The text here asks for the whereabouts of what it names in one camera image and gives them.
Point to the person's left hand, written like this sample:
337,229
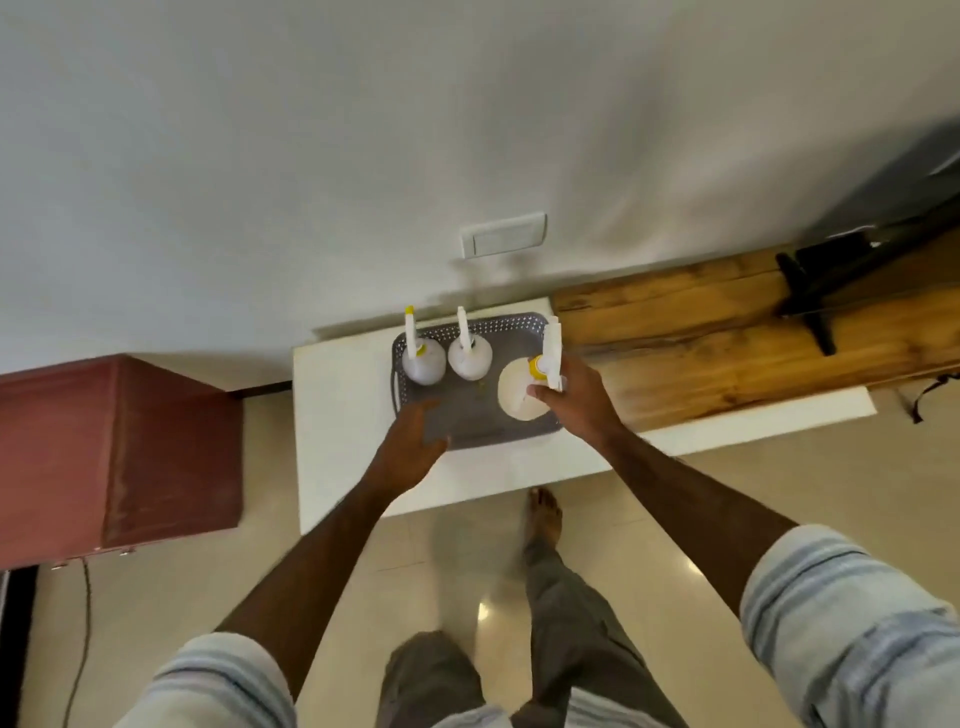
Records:
405,454

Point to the person's right hand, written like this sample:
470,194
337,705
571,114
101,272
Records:
581,405

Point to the person's right thumb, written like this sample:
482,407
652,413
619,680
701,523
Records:
541,393

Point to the person's left fingers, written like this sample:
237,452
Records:
429,427

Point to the white spray bottle yellow collar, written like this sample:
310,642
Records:
516,386

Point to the person's right forearm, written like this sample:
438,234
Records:
690,517

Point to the person's left forearm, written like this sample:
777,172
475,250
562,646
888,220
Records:
315,570

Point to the grey perforated metal tray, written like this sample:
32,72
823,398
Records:
476,409

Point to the white spray bottle yellow tip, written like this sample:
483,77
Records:
424,367

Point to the person's bare foot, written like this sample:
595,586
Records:
541,517

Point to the brown wooden shelf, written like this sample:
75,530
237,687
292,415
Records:
720,337

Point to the grey trousers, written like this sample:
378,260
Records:
577,630

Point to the red-brown wooden cabinet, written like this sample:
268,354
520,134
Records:
112,457

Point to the striped white blue shirt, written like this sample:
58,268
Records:
847,622

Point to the black television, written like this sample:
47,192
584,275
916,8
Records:
900,180

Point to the white wall switch plate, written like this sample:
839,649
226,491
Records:
502,237

